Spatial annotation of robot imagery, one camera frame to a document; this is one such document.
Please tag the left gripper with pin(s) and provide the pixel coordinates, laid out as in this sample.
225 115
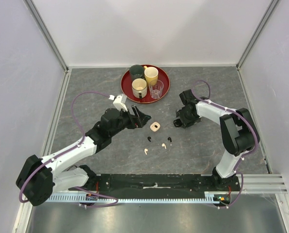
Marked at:
136 121

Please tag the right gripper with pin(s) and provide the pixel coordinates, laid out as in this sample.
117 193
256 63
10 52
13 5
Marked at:
185 122

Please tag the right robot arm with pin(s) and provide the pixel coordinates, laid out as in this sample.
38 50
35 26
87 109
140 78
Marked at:
239 134

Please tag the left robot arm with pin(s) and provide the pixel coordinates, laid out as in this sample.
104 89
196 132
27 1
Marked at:
40 177

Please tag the cream earbud charging case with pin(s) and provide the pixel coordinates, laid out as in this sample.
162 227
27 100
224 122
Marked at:
155 126

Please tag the clear glass tumbler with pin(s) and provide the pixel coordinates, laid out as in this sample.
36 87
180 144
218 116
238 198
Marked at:
156 89

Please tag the red round tray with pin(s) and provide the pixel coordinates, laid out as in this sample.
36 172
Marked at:
126 87

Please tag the yellow mug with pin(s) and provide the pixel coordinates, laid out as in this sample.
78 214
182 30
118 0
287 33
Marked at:
151 75

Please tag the dark green mug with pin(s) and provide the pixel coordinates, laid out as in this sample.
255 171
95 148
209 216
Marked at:
136 72

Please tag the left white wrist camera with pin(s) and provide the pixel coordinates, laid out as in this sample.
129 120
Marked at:
119 102

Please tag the cream mug black handle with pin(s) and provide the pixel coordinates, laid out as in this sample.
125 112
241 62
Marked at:
139 88

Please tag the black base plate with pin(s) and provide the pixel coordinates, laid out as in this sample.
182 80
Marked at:
159 185

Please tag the slotted cable duct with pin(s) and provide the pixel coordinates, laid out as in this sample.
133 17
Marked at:
82 197

